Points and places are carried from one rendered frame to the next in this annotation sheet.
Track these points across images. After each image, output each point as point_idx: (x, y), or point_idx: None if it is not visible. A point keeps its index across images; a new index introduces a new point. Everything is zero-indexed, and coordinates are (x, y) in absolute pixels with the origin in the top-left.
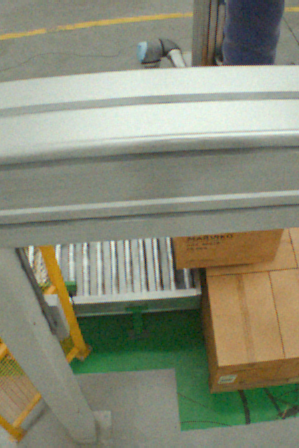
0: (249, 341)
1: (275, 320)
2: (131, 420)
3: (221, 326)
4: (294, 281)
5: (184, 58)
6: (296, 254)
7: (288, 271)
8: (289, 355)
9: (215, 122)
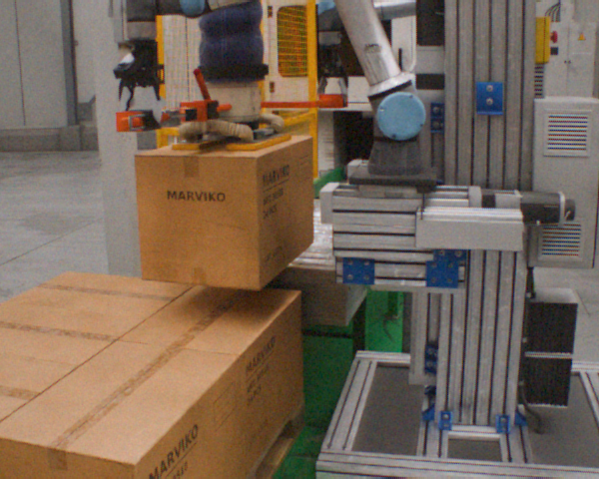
0: (66, 287)
1: (64, 306)
2: None
3: (113, 278)
4: (98, 331)
5: (566, 97)
6: (144, 345)
7: (123, 331)
8: (2, 303)
9: None
